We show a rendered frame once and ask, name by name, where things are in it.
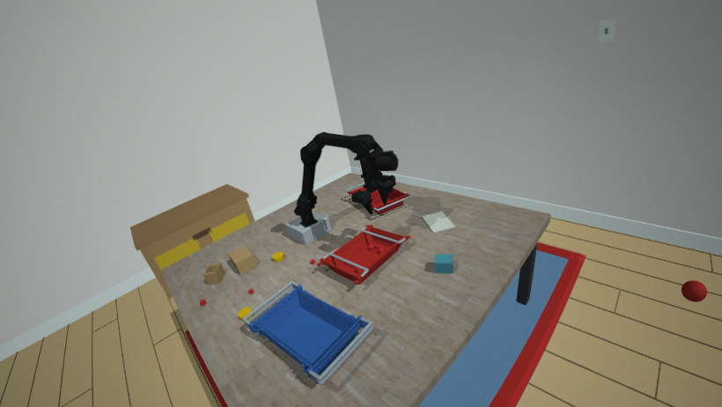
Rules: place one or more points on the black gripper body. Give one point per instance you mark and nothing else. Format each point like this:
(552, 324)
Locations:
(365, 196)

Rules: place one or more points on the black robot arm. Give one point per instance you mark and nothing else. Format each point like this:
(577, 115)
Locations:
(370, 162)

